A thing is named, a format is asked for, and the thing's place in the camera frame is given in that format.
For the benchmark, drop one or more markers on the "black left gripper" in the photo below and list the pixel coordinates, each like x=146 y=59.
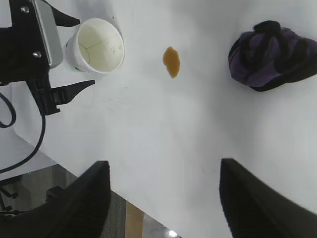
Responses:
x=22 y=49

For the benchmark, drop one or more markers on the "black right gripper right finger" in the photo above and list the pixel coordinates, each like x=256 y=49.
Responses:
x=252 y=208

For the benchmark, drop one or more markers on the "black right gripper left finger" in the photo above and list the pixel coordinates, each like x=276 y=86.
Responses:
x=74 y=213

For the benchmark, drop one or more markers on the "white paper coffee cup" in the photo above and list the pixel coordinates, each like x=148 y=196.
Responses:
x=99 y=44

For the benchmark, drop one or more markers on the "purple and black cloth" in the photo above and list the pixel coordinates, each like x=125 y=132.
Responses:
x=267 y=62

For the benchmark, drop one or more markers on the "small black equipment base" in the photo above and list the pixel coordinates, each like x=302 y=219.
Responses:
x=53 y=194

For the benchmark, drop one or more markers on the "light wooden table leg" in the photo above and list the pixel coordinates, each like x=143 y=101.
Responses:
x=133 y=220

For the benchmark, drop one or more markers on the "black tripod stand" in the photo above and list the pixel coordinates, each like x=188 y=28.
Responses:
x=11 y=195

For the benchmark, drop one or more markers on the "brown coffee spill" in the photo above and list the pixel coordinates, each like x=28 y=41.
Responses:
x=172 y=62

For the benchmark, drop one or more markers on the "silver camera mount plate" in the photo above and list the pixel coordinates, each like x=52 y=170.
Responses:
x=49 y=37

